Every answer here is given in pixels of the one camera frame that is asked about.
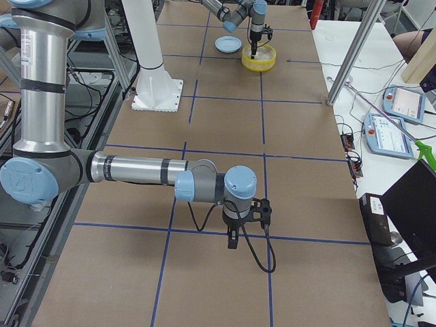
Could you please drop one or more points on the green handled reacher grabber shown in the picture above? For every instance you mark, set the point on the green handled reacher grabber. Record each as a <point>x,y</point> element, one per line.
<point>425,151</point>

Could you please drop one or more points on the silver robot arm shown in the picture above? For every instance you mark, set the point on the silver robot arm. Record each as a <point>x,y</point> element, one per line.
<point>255,10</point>
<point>43,165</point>

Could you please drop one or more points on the white steamed bun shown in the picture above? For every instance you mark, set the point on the white steamed bun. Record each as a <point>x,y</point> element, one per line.
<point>256,56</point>

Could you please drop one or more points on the blue teach pendant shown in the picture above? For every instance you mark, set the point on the blue teach pendant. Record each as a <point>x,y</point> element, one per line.
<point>383,138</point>
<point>404,103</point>

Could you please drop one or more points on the aluminium frame post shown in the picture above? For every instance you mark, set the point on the aluminium frame post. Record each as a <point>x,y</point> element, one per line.
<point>355,48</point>

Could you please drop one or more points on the near orange black adapter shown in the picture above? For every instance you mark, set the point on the near orange black adapter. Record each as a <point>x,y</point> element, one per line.
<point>355,167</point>

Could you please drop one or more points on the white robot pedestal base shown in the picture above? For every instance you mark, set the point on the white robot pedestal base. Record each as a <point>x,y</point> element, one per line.
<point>156,90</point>

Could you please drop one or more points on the orange black adapter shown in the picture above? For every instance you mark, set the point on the orange black adapter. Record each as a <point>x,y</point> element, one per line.
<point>347,141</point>
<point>355,167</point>

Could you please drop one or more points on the far blue teach pendant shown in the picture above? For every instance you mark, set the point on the far blue teach pendant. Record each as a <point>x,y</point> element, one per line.
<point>404,103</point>

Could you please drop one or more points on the black computer monitor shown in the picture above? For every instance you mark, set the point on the black computer monitor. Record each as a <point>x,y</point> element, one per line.
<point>410,205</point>

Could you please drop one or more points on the seated person in beige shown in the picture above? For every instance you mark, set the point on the seated person in beige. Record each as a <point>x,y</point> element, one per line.
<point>408,43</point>

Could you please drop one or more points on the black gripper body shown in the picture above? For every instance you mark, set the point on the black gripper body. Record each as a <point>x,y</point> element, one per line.
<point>231,223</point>
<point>254,36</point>

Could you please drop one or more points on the far orange black adapter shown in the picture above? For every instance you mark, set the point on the far orange black adapter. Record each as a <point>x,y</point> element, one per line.
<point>347,141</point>

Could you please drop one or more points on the wooden board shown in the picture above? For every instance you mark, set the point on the wooden board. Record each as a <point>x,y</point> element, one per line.
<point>422,62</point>

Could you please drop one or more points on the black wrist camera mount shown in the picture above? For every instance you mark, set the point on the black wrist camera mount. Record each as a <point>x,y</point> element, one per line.
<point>260,211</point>
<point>268,31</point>

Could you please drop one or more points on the yellow round steamer basket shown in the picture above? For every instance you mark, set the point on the yellow round steamer basket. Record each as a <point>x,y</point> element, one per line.
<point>266,61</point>

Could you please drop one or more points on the red cylinder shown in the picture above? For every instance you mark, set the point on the red cylinder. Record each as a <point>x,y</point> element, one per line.
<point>315,13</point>

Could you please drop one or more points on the near blue teach pendant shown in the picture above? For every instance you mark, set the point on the near blue teach pendant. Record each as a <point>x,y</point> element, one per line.
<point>383,138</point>

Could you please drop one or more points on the light blue plate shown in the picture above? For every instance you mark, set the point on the light blue plate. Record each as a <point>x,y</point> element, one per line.
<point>228,44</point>

